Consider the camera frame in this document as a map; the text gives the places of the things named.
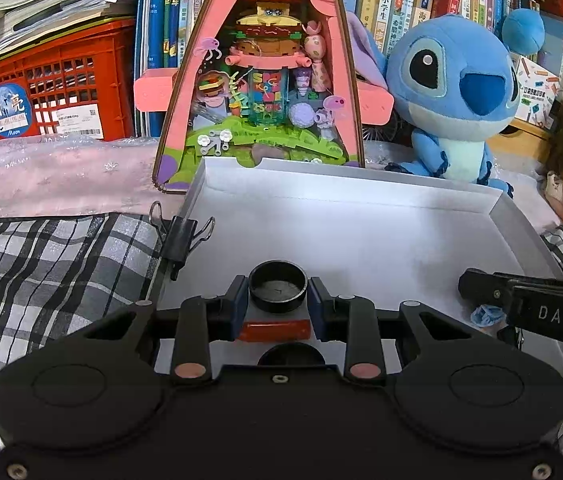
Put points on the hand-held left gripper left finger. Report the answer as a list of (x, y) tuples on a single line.
[(239, 310)]

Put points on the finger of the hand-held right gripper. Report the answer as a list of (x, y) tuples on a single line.
[(481, 287), (514, 338)]

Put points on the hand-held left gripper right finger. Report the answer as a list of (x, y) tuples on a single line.
[(314, 310)]

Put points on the light blue plastic piece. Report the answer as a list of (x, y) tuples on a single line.
[(487, 315)]

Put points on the orange block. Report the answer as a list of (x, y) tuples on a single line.
[(274, 331)]

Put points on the black round cap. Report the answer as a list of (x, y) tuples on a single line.
[(277, 290)]

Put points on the white cardboard box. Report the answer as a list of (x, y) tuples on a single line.
[(361, 230)]

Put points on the black binder clip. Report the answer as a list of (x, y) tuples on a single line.
[(179, 240)]

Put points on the wooden drawer box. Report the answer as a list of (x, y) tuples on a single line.
[(521, 137)]

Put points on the black and white plaid blanket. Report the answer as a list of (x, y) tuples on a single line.
[(51, 285)]

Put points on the blue alien plush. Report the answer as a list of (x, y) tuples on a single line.
[(456, 90)]

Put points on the white colourful printed box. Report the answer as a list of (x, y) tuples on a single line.
[(536, 90)]

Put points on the pink cloth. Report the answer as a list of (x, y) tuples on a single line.
[(61, 180)]

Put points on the pink triangular brick model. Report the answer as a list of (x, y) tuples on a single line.
[(261, 85)]

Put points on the red plastic crate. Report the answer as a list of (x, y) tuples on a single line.
[(61, 85)]

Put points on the long row of upright books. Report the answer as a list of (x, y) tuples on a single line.
[(401, 0)]

